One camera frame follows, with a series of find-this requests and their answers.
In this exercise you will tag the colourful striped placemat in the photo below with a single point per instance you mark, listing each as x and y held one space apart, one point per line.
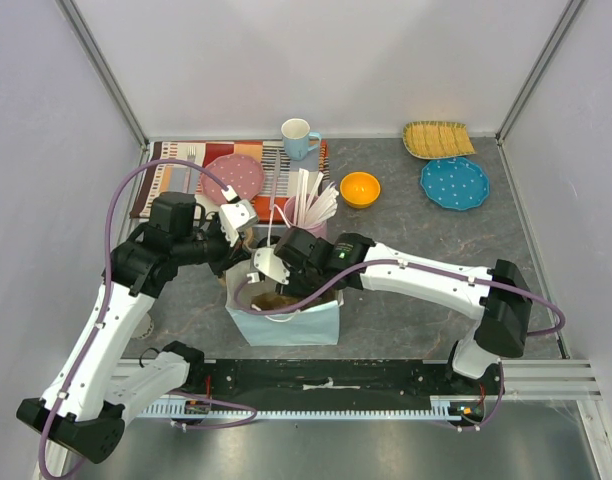
171 177

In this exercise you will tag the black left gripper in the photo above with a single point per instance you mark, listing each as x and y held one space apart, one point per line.
230 255

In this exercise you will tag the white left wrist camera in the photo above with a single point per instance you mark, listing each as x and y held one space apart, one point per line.
236 215

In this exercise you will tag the light blue mug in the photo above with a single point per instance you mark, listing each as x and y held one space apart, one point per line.
298 138

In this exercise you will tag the white wrapped straw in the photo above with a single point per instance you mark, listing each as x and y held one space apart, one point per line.
312 201
328 199
302 191

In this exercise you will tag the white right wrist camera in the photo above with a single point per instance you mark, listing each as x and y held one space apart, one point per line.
266 265

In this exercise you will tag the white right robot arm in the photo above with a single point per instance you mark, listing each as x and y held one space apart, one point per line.
496 298

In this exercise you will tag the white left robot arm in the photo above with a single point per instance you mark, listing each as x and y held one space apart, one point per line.
82 410

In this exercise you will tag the yellow woven tray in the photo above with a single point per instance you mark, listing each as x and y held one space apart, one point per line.
433 140

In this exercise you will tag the light blue paper bag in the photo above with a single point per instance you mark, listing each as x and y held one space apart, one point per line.
317 325

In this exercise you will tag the orange bowl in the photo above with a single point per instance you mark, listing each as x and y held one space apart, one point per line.
360 190

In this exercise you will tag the grey table knife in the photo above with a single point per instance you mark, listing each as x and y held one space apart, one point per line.
275 180

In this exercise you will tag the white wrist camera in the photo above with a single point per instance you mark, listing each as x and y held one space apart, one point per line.
236 215
266 265

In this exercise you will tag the brown cardboard cup carrier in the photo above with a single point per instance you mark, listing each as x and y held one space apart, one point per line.
272 301

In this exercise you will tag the grey slotted cable duct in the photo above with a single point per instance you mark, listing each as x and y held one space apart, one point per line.
178 409

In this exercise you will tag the blue polka dot plate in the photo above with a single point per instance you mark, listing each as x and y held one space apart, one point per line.
456 183

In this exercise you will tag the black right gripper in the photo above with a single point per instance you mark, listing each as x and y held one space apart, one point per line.
290 279

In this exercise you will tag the pink polka dot plate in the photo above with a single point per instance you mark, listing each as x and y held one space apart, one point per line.
242 172

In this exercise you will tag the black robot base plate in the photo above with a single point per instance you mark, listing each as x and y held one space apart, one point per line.
286 385

